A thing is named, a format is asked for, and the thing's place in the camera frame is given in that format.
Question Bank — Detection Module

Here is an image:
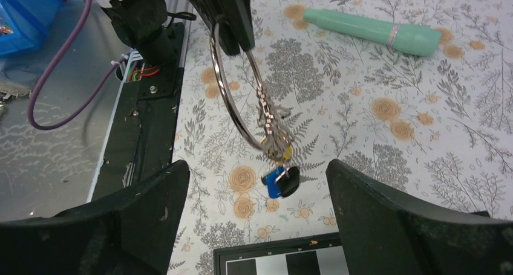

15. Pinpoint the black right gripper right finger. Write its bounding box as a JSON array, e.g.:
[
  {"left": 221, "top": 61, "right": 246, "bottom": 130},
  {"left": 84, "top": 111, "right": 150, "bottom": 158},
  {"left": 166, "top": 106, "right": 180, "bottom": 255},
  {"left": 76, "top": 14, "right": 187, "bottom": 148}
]
[{"left": 325, "top": 159, "right": 512, "bottom": 274}]

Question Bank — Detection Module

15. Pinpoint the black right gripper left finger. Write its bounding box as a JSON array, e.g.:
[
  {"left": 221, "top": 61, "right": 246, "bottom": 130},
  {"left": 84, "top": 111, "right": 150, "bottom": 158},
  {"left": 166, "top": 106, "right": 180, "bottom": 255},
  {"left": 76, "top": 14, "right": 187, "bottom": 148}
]
[{"left": 1, "top": 160, "right": 190, "bottom": 274}]

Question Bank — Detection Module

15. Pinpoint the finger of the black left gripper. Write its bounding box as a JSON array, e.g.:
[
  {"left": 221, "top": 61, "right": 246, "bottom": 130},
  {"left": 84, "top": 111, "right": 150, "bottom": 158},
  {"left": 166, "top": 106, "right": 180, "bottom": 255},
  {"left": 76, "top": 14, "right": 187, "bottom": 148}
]
[{"left": 188, "top": 0, "right": 255, "bottom": 56}]

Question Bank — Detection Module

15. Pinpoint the silver keyring with clips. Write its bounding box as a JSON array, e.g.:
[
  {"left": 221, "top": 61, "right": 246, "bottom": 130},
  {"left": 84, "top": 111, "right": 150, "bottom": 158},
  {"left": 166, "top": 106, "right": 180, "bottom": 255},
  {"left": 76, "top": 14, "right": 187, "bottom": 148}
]
[{"left": 209, "top": 24, "right": 295, "bottom": 165}]

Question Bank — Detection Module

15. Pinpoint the key with black tag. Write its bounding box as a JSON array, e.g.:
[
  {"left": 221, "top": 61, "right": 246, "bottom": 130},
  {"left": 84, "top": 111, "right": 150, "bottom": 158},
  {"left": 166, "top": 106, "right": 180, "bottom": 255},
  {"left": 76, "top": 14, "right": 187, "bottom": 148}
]
[{"left": 275, "top": 166, "right": 301, "bottom": 198}]

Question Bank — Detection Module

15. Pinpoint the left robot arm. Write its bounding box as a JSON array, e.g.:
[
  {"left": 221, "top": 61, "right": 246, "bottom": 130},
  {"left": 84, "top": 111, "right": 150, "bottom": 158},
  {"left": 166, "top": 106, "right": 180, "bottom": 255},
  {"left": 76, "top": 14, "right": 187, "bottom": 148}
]
[{"left": 96, "top": 0, "right": 255, "bottom": 66}]

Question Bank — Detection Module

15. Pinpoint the black white chessboard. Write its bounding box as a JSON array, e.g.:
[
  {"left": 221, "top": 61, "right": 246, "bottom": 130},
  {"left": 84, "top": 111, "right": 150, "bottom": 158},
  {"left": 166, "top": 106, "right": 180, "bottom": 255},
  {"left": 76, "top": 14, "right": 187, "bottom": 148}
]
[{"left": 213, "top": 233, "right": 349, "bottom": 275}]

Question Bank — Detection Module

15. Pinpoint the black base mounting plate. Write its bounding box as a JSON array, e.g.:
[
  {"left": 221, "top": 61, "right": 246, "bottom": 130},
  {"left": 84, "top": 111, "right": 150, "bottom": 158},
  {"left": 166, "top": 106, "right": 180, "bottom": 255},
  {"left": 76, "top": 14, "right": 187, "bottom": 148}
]
[{"left": 87, "top": 22, "right": 188, "bottom": 201}]

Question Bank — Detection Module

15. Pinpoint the blue key tag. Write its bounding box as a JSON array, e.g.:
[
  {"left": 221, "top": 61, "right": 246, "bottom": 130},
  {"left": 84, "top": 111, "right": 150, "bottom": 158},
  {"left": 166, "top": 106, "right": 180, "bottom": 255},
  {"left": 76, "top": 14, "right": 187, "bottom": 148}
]
[{"left": 261, "top": 166, "right": 286, "bottom": 199}]

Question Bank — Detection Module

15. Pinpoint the yellow key tag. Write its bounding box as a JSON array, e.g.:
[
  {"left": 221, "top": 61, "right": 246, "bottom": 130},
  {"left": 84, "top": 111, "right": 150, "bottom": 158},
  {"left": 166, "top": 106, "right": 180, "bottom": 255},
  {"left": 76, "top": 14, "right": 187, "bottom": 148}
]
[{"left": 267, "top": 145, "right": 293, "bottom": 164}]

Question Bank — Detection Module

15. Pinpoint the floral patterned table mat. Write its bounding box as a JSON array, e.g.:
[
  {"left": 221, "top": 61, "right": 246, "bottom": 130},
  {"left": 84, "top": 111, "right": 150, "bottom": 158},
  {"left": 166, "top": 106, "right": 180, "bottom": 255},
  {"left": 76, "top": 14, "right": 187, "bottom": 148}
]
[{"left": 168, "top": 0, "right": 512, "bottom": 274}]

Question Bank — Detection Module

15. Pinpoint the blue plastic storage box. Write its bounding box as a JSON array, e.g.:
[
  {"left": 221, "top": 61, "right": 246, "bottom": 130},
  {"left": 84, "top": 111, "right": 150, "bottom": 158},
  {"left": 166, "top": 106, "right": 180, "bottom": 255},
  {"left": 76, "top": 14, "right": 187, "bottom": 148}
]
[{"left": 1, "top": 0, "right": 64, "bottom": 57}]

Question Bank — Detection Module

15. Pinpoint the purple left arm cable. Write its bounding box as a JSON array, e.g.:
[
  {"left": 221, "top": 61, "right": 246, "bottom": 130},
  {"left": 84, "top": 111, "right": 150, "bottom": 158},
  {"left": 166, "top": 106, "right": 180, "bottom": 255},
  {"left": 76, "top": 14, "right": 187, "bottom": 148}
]
[{"left": 26, "top": 0, "right": 129, "bottom": 131}]

